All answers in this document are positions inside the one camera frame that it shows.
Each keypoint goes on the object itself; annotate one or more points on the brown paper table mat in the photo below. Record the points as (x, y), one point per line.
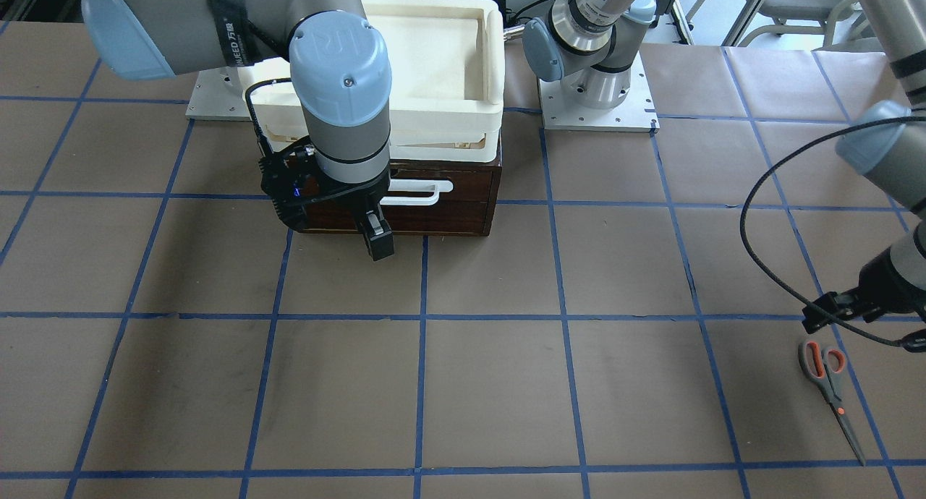
(163, 335)

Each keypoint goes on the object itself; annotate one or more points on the cream plastic tray box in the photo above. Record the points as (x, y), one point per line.
(447, 77)

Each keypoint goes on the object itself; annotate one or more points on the white drawer handle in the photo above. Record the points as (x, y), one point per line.
(416, 192)

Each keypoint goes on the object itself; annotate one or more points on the grey orange scissors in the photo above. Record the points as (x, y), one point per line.
(824, 366)

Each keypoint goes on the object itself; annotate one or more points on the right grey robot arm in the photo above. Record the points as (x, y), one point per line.
(338, 66)

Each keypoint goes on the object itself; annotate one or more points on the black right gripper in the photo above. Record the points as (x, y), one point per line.
(359, 196)

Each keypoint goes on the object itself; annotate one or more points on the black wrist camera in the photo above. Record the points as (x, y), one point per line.
(283, 177)

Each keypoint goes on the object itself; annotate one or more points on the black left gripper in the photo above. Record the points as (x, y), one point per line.
(887, 281)

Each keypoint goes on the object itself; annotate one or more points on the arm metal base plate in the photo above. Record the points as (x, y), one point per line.
(218, 95)
(592, 100)

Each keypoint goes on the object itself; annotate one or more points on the dark wooden drawer cabinet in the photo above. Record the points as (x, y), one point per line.
(467, 210)

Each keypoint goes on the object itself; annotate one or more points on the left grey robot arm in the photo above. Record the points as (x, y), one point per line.
(584, 54)

